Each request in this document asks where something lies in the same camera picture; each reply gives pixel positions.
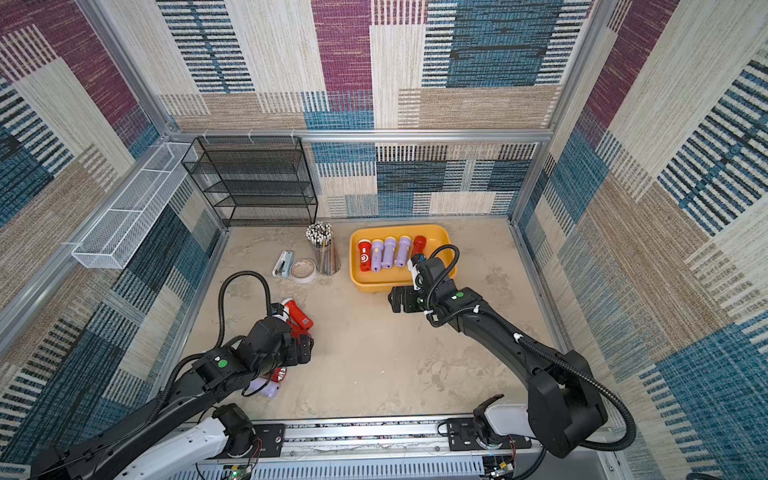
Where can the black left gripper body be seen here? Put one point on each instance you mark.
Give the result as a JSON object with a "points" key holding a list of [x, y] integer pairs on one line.
{"points": [[293, 356]]}

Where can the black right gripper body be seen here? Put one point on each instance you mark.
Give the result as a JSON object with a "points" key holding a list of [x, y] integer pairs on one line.
{"points": [[403, 299]]}

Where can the yellow plastic storage tray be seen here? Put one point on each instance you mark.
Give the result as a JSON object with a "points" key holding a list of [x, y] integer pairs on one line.
{"points": [[386, 279]]}

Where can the purple flashlight yellow head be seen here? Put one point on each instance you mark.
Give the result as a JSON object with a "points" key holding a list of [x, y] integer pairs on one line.
{"points": [[377, 255]]}

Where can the red flashlight white flower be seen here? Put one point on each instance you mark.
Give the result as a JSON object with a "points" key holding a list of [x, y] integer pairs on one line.
{"points": [[364, 249]]}

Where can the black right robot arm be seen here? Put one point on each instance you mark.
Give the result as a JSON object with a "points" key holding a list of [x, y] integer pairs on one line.
{"points": [[567, 407]]}

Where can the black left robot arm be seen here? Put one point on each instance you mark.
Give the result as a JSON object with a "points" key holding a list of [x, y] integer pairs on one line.
{"points": [[188, 420]]}

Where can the beige tape roll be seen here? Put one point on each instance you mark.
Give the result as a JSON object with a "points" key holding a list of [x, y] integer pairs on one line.
{"points": [[303, 271]]}

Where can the grey white stapler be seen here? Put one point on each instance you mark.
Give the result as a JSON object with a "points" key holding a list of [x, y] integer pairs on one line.
{"points": [[282, 267]]}

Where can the mesh cup of pencils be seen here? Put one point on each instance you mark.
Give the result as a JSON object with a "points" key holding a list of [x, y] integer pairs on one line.
{"points": [[322, 240]]}

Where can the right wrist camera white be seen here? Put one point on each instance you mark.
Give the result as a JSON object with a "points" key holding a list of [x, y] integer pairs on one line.
{"points": [[412, 265]]}

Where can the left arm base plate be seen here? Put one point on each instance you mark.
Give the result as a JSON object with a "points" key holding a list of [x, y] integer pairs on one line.
{"points": [[260, 441]]}

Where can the aluminium front rail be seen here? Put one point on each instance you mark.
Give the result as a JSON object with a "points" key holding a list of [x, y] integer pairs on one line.
{"points": [[366, 448]]}

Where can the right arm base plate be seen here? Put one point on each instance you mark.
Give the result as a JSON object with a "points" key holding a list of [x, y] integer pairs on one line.
{"points": [[461, 436]]}

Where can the black wire mesh shelf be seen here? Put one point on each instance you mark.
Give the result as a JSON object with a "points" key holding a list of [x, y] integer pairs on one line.
{"points": [[254, 181]]}

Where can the white wire mesh basket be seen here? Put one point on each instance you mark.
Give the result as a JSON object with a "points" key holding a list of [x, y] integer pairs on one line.
{"points": [[119, 232]]}

